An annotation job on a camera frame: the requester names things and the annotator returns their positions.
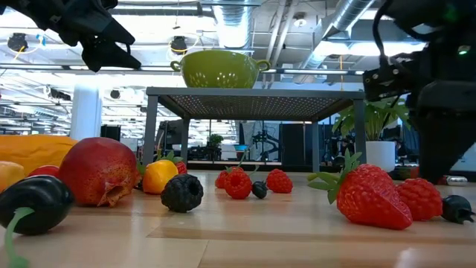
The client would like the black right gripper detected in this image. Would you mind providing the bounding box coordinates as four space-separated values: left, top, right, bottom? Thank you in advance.
407 44 476 185

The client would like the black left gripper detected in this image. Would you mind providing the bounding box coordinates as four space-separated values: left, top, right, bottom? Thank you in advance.
0 0 143 73

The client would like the orange yellow mango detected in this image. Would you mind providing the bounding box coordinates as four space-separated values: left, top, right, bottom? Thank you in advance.
0 134 79 176

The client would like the small orange yellow fruit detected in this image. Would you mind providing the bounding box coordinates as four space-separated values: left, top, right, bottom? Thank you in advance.
142 159 179 195
0 161 26 194

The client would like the small red fruit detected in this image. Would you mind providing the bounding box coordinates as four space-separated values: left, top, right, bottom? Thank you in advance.
28 165 60 179

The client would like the red raspberry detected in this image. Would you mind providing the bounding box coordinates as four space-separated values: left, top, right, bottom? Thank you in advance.
224 167 253 200
266 168 294 194
394 177 443 222

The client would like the black kitchen knife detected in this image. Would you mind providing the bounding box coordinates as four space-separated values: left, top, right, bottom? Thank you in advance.
388 169 469 187

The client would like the small dark blueberry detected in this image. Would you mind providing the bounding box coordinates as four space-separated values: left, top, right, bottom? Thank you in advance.
251 180 268 200
441 194 476 225

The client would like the green plant in white pot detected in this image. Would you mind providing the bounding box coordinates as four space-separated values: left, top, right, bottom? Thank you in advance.
332 97 413 173

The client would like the green colander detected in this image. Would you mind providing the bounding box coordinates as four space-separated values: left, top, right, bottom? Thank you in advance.
170 50 271 89

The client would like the red pomegranate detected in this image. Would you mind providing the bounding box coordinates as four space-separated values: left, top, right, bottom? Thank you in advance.
58 136 139 208

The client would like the small green background plant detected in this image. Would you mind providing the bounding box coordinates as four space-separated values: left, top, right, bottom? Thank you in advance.
207 133 225 149

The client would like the tall black cabinet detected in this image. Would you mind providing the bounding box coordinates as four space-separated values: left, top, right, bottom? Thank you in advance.
279 122 314 168

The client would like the grey perforated metal shelf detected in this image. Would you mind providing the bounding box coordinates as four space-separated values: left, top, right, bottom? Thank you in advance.
142 86 367 173

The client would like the blackberry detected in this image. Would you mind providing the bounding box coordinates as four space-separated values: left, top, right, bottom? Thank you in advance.
160 173 205 214

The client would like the black eggplant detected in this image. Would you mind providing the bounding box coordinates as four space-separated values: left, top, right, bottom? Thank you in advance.
0 174 75 268

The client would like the black hanging cable reel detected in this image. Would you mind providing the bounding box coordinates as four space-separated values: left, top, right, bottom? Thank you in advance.
7 32 29 53
170 35 190 56

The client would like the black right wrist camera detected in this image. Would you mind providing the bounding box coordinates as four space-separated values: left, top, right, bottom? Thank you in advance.
362 63 412 103

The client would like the silver ventilation duct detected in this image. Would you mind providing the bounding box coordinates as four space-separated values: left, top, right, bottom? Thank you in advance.
212 0 254 50
293 0 376 85

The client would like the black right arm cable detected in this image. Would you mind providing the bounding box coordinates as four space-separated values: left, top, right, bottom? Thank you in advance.
372 0 396 75

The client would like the black aluminium table frame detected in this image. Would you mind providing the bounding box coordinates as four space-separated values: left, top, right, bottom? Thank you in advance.
185 163 367 174

